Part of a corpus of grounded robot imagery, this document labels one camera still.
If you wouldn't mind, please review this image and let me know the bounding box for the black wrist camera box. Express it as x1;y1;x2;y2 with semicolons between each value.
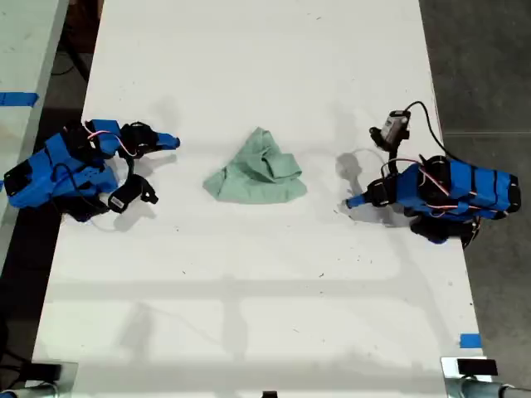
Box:
368;109;412;147
107;173;159;215

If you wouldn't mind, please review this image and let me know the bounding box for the small black box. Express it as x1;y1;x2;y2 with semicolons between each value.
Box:
456;358;499;377
29;362;63;381

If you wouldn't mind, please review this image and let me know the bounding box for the metal table bracket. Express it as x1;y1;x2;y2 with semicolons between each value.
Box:
440;356;531;398
0;361;79;398

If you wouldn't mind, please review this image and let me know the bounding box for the black floor cable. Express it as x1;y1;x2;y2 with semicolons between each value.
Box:
0;351;33;375

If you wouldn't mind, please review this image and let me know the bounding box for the grey side table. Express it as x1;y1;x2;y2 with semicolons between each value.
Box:
0;0;71;266

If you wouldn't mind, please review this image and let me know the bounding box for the long blue tape strip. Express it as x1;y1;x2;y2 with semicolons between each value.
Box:
0;91;40;109

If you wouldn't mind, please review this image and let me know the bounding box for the black camera cable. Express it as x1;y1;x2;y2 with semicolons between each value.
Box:
51;163;113;206
404;100;451;161

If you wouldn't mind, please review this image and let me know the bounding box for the pale green T-shirt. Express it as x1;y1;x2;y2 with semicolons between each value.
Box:
202;126;309;206

